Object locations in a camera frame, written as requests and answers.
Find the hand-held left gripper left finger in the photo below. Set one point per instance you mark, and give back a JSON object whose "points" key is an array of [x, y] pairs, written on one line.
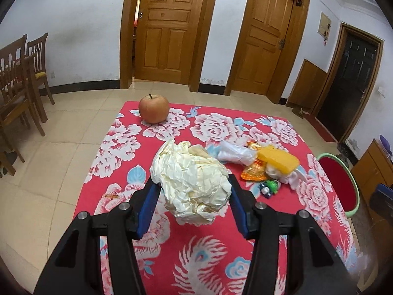
{"points": [[147, 212]]}

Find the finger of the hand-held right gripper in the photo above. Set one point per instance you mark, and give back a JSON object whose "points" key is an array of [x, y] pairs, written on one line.
{"points": [[382, 199]]}

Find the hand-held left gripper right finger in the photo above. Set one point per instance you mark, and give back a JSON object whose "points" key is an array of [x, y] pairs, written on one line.
{"points": [[241, 212]]}

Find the red stool with green rim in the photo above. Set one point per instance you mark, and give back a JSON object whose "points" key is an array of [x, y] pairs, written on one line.
{"points": [[336, 178]]}

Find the large cream paper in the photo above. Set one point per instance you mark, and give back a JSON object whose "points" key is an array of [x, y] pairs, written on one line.
{"points": [[193, 181]]}

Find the wooden cabinet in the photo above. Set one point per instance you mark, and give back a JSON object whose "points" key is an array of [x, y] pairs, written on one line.
{"points": [[373, 169]]}

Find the small green toy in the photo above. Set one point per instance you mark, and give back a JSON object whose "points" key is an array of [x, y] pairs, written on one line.
{"points": [[270, 187]]}

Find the orange snack wrapper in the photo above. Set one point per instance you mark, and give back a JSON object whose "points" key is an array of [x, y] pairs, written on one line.
{"points": [[253, 172]]}

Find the white crumpled plastic wrap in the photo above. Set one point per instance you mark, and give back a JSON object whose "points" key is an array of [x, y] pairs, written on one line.
{"points": [[276, 173]]}

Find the red floral tablecloth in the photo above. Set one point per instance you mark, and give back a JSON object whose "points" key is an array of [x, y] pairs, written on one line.
{"points": [[202, 252]]}

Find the clear plastic bag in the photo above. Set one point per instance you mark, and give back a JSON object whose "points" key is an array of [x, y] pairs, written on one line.
{"points": [[235, 153]]}

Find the red door mat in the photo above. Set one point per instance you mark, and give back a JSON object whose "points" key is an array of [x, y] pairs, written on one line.
{"points": [[319, 127]]}

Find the red apple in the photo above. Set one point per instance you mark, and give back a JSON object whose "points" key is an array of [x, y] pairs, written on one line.
{"points": [[153, 109]]}

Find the dark metal door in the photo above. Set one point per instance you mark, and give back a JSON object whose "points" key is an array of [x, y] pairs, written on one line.
{"points": [[350, 83]]}

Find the wooden panelled door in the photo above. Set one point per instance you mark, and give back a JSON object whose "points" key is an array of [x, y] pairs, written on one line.
{"points": [[265, 37], [170, 27]]}

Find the wooden chair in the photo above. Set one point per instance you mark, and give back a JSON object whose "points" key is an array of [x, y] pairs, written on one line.
{"points": [[38, 64], [13, 89]]}

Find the wooden wall panel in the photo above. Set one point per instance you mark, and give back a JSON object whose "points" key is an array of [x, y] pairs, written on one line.
{"points": [[307, 84]]}

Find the wall electrical box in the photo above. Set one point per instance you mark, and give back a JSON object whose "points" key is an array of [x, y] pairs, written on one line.
{"points": [[324, 24]]}

